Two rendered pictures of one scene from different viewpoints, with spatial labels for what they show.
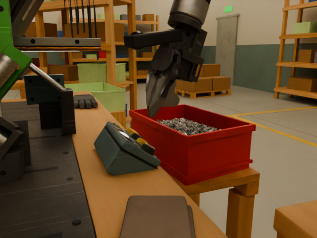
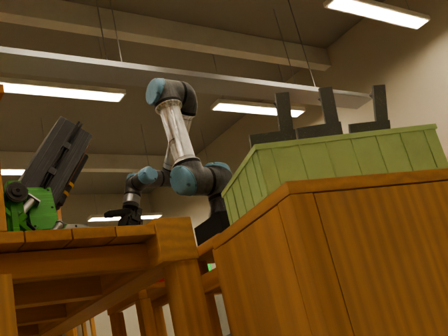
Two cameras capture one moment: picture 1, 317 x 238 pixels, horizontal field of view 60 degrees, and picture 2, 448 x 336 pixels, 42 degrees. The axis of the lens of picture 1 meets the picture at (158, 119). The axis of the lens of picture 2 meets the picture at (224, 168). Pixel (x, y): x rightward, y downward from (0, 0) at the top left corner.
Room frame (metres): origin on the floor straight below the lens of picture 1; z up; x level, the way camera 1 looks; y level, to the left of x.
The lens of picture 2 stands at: (-1.89, 0.22, 0.37)
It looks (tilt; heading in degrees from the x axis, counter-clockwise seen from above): 19 degrees up; 344
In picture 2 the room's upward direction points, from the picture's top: 13 degrees counter-clockwise
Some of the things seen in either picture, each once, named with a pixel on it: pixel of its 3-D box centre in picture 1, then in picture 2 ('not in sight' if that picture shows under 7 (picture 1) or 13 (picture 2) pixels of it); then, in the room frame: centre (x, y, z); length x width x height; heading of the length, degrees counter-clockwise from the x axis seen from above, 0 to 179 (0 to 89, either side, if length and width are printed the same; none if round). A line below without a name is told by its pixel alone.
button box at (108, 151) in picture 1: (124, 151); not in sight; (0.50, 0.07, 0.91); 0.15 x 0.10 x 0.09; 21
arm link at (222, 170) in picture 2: not in sight; (217, 181); (0.30, -0.38, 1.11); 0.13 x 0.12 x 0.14; 116
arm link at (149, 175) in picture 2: not in sight; (147, 178); (0.54, -0.14, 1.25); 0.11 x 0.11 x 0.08; 26
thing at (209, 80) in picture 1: (203, 80); not in sight; (6.94, -1.12, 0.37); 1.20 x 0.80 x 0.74; 119
